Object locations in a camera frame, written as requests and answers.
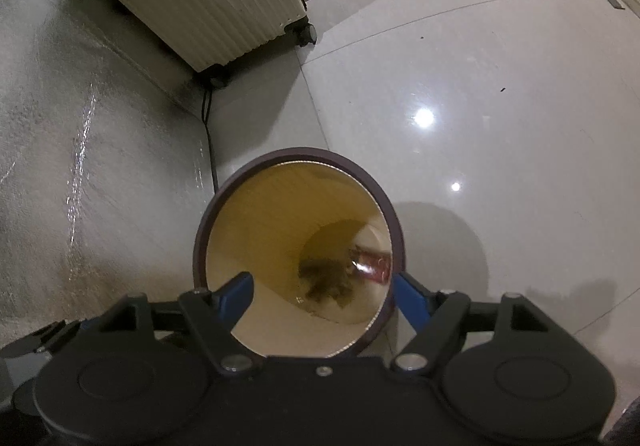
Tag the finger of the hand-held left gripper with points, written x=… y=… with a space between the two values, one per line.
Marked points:
x=42 y=338

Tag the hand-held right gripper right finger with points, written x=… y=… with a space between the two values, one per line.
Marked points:
x=412 y=298

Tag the red wrapper inside bin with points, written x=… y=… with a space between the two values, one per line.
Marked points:
x=375 y=266

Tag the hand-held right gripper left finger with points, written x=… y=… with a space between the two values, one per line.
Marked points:
x=240 y=288

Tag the yellow bin with dark rim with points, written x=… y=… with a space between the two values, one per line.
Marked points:
x=280 y=206

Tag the crumpled dark wrapper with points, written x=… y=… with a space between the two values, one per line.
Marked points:
x=325 y=278

